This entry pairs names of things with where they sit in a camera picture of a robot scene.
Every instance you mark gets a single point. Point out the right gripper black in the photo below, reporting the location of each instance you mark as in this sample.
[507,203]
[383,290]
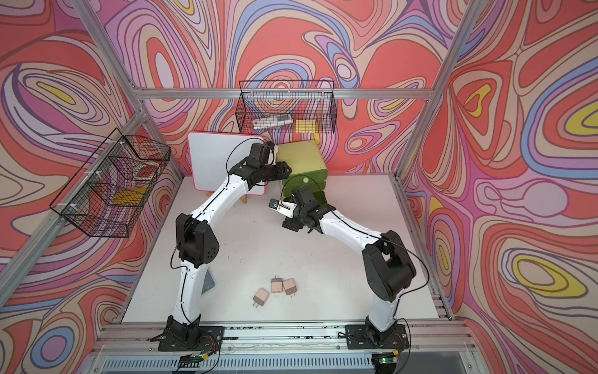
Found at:
[292,224]

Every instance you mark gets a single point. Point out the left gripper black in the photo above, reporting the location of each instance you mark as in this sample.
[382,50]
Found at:
[280,172]

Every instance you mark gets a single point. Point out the yellow green drawer cabinet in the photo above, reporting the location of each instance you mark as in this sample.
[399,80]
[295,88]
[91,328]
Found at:
[302,156]

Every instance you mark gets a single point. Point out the pink plug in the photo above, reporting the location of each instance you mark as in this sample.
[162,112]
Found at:
[290,287]
[261,297]
[276,285]

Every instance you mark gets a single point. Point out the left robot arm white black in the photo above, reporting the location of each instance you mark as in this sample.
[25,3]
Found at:
[195,240]

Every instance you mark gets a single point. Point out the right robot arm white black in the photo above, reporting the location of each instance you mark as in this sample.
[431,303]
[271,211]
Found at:
[388,267]

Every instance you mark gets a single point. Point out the yellow sponge in back basket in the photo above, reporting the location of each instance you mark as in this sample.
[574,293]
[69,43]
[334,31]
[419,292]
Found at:
[305,126]

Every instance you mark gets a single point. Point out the grey remote in back basket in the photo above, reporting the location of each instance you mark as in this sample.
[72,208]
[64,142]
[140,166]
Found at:
[270,122]

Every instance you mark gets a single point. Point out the pink framed whiteboard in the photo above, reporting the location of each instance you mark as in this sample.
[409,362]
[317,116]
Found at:
[212,154]

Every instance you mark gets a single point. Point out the grey felt eraser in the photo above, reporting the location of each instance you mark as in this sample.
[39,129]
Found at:
[208,282]

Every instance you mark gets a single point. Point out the tape roll in left basket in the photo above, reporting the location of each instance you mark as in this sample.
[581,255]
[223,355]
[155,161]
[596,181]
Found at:
[140,171]

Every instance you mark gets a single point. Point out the yellow item in left basket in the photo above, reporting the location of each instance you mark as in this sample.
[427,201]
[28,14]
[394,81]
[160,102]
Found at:
[129,197]

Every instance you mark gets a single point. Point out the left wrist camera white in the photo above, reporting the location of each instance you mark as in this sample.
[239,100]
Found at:
[272,152]

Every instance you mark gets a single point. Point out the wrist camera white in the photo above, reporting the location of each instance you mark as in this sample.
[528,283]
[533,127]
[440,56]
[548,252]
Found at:
[272,152]
[286,209]

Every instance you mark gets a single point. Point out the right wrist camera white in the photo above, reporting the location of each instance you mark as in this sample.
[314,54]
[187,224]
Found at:
[286,209]

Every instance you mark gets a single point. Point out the back black wire basket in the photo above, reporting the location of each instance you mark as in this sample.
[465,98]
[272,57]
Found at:
[299,98]

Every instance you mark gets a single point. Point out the black wire basket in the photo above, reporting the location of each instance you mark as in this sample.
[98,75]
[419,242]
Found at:
[299,98]
[88,207]

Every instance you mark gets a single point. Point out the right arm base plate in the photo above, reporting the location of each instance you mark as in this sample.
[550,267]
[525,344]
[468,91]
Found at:
[365,337]

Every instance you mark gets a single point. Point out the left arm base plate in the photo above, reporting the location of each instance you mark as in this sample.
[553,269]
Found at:
[192,339]

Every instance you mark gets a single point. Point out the left black wire basket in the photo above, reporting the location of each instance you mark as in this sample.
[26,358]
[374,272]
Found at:
[88,207]

